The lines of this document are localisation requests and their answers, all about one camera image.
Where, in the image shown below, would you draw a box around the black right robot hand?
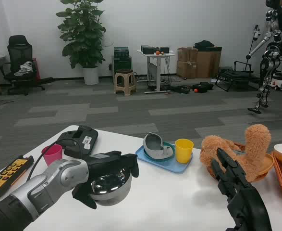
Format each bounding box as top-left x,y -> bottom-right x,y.
211,147 -> 273,231

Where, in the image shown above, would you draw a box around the teal ring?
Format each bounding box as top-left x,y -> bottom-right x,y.
143,143 -> 176,162

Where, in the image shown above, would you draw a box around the white device on stand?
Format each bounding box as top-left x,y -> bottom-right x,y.
244,24 -> 261,72

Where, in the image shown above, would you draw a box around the white standing desk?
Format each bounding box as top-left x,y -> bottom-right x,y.
137,49 -> 176,94

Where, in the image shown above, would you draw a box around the black office chair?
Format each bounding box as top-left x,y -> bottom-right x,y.
0,35 -> 46,96

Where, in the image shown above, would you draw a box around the pink plastic cup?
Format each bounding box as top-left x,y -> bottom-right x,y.
41,144 -> 63,167

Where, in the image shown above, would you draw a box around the shiny metal bowl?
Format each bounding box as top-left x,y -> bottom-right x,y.
89,168 -> 133,207

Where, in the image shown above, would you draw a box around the light blue plastic tray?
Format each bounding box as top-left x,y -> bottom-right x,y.
135,141 -> 194,173

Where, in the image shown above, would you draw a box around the black floor cases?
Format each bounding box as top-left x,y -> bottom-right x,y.
192,81 -> 214,93

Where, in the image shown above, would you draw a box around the black bag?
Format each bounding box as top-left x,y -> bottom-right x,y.
194,40 -> 215,51

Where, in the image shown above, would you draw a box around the small open cardboard box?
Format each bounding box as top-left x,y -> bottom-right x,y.
177,47 -> 198,63

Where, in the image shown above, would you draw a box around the yellow button remote control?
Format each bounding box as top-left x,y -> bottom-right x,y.
0,155 -> 34,198

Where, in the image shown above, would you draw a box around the gray cloth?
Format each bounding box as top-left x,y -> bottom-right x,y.
14,61 -> 34,77

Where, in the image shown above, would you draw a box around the orange plate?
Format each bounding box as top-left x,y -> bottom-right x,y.
251,153 -> 275,181

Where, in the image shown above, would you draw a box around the beige plastic stool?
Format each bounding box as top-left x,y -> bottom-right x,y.
113,69 -> 137,96

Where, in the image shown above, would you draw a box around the large green potted plant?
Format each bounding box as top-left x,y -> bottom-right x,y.
56,0 -> 107,70

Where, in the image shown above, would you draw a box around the small green equipment case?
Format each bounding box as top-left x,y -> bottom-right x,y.
113,47 -> 129,58

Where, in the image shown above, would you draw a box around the large green equipment case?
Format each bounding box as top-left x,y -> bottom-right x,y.
111,55 -> 134,84

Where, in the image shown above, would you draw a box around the dark brown wicker basket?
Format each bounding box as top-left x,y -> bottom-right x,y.
207,141 -> 247,180

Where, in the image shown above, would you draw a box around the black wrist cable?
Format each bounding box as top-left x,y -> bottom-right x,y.
26,138 -> 85,181

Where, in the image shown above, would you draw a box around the wide black box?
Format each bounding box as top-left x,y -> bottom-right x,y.
140,45 -> 159,55

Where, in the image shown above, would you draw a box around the yellow plastic cup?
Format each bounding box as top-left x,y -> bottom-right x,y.
175,139 -> 195,164

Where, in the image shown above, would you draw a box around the white plant pot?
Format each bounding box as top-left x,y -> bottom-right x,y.
82,66 -> 99,85

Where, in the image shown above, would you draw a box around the white toy car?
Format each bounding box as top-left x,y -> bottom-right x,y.
270,73 -> 282,91

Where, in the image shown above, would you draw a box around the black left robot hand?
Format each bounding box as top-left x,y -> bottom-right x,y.
72,151 -> 139,209

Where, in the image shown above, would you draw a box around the tall cardboard box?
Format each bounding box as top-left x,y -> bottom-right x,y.
197,47 -> 222,79

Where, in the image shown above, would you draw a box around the grey green bowl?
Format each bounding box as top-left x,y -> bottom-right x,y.
143,132 -> 176,160

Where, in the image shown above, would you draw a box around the silver black humanoid robot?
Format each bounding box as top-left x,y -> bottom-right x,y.
245,0 -> 282,114

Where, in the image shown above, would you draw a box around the black handheld controller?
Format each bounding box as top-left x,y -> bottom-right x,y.
56,125 -> 98,159

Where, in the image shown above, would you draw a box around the brown plush toy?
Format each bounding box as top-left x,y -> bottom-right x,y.
199,124 -> 272,183

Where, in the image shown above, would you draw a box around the taped cardboard box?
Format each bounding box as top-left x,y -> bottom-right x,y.
176,60 -> 199,79

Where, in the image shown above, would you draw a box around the black folding cot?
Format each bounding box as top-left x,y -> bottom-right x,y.
214,61 -> 261,92

